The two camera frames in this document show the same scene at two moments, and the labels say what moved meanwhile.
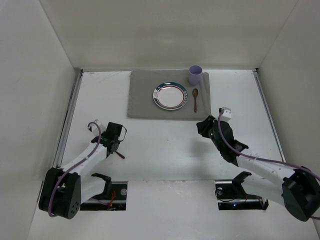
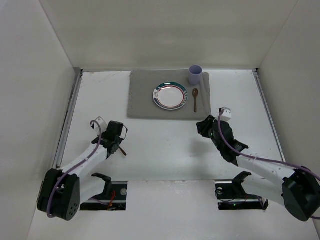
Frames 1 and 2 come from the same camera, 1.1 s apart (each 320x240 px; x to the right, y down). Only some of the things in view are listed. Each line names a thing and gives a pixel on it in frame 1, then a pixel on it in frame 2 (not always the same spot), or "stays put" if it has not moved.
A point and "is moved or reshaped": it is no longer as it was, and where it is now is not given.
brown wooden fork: [119, 154] is moved or reshaped
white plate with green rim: [169, 96] stays put
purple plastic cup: [195, 72] stays put
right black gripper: [206, 125] stays put
